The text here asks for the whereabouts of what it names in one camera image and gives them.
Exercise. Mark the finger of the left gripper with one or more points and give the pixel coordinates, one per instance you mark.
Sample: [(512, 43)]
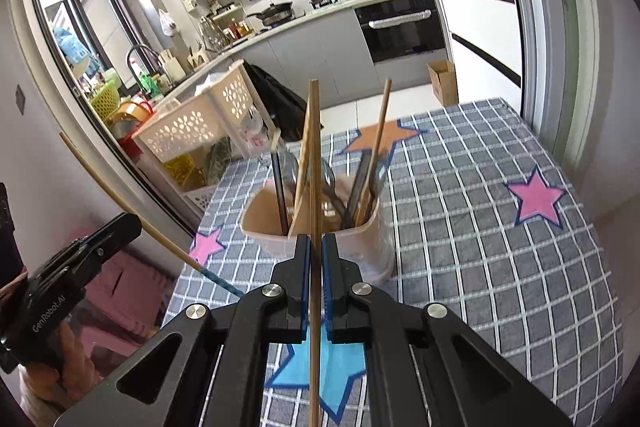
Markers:
[(90, 252)]

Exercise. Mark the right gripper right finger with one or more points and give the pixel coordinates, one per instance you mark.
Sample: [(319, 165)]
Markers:
[(425, 366)]

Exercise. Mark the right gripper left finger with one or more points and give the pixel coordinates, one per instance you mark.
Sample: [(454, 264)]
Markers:
[(206, 367)]

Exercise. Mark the dark grey spoon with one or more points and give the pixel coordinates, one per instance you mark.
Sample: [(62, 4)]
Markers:
[(328, 189)]

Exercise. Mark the blue patterned bamboo chopstick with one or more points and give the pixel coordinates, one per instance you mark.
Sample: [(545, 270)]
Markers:
[(147, 225)]

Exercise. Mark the teal plastic spoon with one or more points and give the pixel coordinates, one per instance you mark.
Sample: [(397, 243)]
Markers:
[(374, 188)]

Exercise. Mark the left hand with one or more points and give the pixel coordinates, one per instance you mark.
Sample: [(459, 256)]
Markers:
[(46, 392)]

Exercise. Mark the pink plastic stool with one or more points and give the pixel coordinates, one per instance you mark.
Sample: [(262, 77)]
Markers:
[(122, 309)]

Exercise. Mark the beige plastic storage rack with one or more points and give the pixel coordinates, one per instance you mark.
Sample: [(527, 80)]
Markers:
[(180, 136)]

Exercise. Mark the grey checkered tablecloth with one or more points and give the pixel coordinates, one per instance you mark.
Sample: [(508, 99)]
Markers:
[(482, 219)]

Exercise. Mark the cardboard box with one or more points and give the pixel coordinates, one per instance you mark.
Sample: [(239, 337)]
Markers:
[(444, 82)]

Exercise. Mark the black wok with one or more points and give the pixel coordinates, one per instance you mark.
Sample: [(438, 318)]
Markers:
[(275, 15)]

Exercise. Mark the black built-in oven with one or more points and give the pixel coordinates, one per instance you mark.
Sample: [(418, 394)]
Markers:
[(397, 28)]

